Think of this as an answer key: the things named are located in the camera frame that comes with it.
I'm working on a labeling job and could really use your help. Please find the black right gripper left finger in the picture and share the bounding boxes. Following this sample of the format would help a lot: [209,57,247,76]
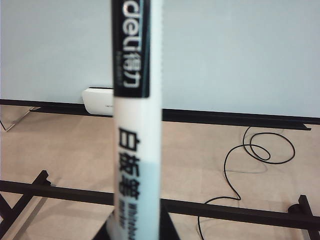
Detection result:
[93,211,116,240]

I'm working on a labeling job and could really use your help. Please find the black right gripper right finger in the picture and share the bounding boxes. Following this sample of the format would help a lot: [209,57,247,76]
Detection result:
[157,199,182,240]

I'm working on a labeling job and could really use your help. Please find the white whiteboard marker pen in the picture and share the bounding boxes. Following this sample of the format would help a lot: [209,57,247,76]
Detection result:
[106,0,165,240]

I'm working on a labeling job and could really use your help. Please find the black metal whiteboard stand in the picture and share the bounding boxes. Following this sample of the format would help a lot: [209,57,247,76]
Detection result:
[0,169,320,240]

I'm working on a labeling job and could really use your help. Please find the white whiteboard eraser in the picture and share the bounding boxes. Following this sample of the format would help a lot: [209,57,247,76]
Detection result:
[81,87,115,117]

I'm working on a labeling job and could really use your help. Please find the black floor cable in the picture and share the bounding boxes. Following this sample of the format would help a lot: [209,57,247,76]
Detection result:
[196,125,296,240]

